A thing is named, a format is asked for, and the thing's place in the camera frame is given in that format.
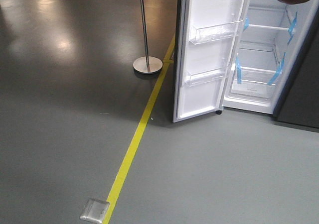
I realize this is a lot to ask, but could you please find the white fridge door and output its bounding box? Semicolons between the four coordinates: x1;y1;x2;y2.
172;0;250;122

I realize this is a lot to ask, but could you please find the white fridge interior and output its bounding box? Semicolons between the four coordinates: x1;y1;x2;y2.
223;0;319;114

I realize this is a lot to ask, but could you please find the dark grey fridge door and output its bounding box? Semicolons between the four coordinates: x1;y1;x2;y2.
273;27;319;129

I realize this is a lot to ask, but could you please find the metal sign stand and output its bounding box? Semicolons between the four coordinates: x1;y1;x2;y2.
133;0;162;75

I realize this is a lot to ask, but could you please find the metal floor outlet plate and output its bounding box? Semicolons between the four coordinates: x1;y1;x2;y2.
79;198;110;224

